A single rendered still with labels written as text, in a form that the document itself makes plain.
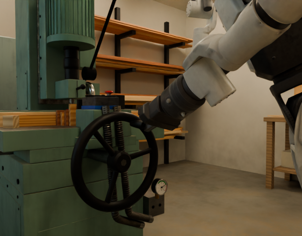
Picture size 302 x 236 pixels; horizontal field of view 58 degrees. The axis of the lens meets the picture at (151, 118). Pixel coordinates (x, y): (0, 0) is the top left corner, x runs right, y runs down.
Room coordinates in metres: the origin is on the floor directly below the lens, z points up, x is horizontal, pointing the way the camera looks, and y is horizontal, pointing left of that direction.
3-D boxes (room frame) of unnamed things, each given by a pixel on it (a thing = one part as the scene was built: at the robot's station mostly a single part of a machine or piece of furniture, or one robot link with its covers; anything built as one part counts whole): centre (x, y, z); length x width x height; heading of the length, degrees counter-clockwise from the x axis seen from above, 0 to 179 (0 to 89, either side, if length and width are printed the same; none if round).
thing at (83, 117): (0.92, 0.16, 0.91); 0.15 x 0.14 x 0.09; 129
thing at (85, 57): (1.31, 0.32, 1.23); 0.09 x 0.08 x 0.15; 39
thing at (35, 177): (1.15, 0.38, 0.76); 0.57 x 0.45 x 0.09; 39
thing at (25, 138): (0.99, 0.21, 0.87); 0.61 x 0.30 x 0.06; 129
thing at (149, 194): (1.10, 0.01, 0.58); 0.12 x 0.08 x 0.08; 39
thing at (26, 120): (1.11, 0.23, 0.92); 0.62 x 0.02 x 0.04; 129
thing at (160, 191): (1.05, -0.03, 0.65); 0.06 x 0.04 x 0.08; 129
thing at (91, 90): (1.23, 0.29, 1.02); 0.12 x 0.03 x 0.12; 39
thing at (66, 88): (1.07, 0.32, 1.03); 0.14 x 0.07 x 0.09; 39
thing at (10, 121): (0.87, 0.45, 0.92); 0.04 x 0.03 x 0.04; 81
